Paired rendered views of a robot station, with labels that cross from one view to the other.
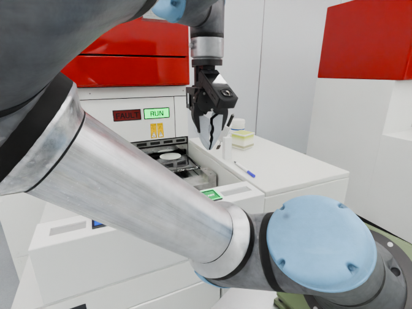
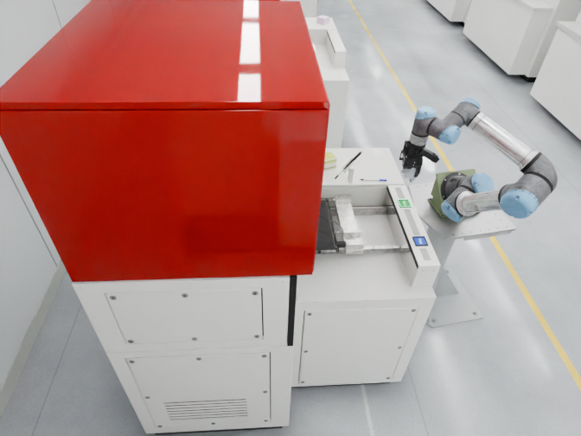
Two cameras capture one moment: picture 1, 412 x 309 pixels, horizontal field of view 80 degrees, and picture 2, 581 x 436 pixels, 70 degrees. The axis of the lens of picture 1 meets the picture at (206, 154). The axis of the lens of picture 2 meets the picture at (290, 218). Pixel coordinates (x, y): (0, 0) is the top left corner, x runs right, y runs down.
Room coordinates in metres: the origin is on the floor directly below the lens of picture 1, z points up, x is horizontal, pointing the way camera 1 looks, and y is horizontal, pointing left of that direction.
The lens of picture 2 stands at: (0.59, 1.66, 2.24)
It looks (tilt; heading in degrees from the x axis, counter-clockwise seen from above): 42 degrees down; 289
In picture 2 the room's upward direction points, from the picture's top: 2 degrees clockwise
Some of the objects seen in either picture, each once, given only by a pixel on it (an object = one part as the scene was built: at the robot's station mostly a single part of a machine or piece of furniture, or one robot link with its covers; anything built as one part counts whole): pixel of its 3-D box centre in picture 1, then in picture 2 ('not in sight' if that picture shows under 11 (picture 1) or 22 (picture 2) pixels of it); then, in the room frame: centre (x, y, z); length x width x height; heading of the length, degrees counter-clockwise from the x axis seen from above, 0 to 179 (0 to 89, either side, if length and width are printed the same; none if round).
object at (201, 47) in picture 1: (205, 49); (418, 137); (0.60, 0.00, 1.33); 0.08 x 0.08 x 0.05
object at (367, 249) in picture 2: not in sight; (345, 250); (0.79, 0.28, 0.84); 0.50 x 0.02 x 0.03; 24
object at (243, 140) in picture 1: (242, 140); (327, 161); (1.02, -0.16, 1.00); 0.07 x 0.07 x 0.07; 44
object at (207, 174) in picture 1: (208, 175); (343, 199); (0.88, -0.01, 0.89); 0.08 x 0.03 x 0.03; 24
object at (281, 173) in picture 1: (252, 167); (338, 176); (0.96, -0.20, 0.89); 0.62 x 0.35 x 0.14; 24
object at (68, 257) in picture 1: (164, 230); (408, 232); (0.53, 0.11, 0.89); 0.55 x 0.09 x 0.14; 114
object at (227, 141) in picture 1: (225, 140); (347, 169); (0.89, -0.07, 1.03); 0.06 x 0.04 x 0.13; 24
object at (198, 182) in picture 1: (167, 189); (347, 225); (0.81, 0.14, 0.87); 0.36 x 0.08 x 0.03; 114
